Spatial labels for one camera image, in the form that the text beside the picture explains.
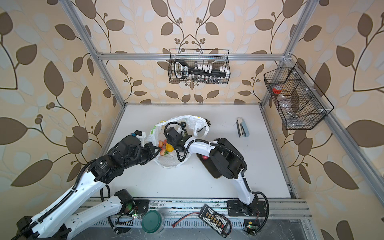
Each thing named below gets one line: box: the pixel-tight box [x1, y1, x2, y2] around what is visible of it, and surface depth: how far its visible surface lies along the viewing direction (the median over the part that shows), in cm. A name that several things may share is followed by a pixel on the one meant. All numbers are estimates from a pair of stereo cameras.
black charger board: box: [198, 203, 230, 238], surface depth 71 cm
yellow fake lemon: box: [165, 143, 174, 153], surface depth 93 cm
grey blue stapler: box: [236, 117, 250, 138], surface depth 104 cm
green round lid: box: [141, 210, 162, 234], surface depth 63 cm
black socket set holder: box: [174, 59, 230, 80], surface depth 85 cm
